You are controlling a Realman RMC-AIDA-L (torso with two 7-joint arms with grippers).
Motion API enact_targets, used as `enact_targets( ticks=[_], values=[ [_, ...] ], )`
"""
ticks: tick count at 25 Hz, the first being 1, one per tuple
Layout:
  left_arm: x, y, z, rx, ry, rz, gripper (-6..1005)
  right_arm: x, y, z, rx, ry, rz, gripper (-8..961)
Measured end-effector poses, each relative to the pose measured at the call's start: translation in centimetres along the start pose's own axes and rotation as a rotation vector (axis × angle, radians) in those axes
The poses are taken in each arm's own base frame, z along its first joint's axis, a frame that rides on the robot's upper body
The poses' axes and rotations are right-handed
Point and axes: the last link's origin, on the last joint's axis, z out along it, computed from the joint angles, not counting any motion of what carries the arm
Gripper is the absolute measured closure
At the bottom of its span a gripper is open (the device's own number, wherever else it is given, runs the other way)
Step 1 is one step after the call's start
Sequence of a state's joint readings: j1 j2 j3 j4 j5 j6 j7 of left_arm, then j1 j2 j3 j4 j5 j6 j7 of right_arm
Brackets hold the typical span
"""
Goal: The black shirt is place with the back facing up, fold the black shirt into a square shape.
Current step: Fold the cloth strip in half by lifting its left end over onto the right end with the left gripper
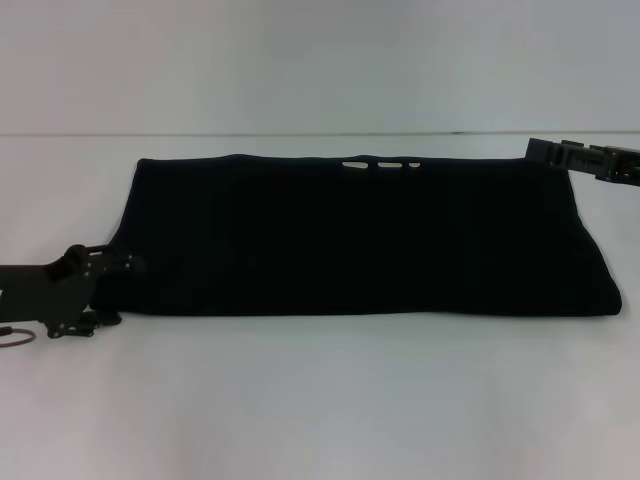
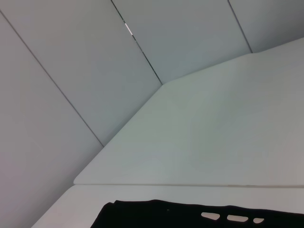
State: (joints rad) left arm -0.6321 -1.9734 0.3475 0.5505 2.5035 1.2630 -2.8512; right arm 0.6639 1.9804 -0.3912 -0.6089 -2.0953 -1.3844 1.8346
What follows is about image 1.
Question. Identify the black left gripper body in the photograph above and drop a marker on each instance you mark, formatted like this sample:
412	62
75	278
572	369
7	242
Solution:
45	295

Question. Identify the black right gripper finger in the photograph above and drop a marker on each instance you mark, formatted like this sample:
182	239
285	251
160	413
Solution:
542	151

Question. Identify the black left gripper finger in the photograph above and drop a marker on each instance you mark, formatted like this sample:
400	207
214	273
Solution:
102	319
122	264

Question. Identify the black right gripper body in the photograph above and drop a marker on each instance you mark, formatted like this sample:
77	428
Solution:
617	167

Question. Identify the black t-shirt with white print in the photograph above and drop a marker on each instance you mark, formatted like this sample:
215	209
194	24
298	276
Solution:
350	240

